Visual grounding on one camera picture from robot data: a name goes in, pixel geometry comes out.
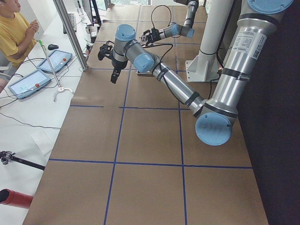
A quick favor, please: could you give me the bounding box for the metal rod with stand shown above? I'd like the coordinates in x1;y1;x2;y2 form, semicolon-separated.
38;39;74;102

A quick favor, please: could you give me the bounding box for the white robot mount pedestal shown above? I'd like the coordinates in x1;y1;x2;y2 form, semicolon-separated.
186;0;233;82

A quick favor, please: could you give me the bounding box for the red cylinder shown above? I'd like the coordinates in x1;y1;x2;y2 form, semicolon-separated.
0;189;33;209

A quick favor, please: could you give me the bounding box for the aluminium frame post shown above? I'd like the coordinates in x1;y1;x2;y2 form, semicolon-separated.
53;0;88;71

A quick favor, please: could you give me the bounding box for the person in yellow shirt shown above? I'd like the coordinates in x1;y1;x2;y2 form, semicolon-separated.
0;0;39;93

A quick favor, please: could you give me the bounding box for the silver digital kitchen scale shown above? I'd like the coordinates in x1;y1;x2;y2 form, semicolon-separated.
135;69;153;77

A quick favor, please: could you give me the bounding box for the blue teach pendant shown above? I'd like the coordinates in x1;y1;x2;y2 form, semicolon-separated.
8;69;51;99
37;49;73;74

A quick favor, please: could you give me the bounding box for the upper blue teach pendant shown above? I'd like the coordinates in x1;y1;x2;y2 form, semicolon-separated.
37;49;73;74

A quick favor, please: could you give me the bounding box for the lower blue teach pendant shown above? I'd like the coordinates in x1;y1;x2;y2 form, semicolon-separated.
8;69;51;99

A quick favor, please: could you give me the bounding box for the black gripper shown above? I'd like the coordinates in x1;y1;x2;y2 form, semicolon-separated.
146;28;160;45
97;41;128;83

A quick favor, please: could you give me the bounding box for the black computer mouse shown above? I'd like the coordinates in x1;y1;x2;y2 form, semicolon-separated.
47;44;59;51

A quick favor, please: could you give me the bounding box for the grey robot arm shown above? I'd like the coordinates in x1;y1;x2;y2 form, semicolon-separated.
98;0;292;146
140;0;199;46

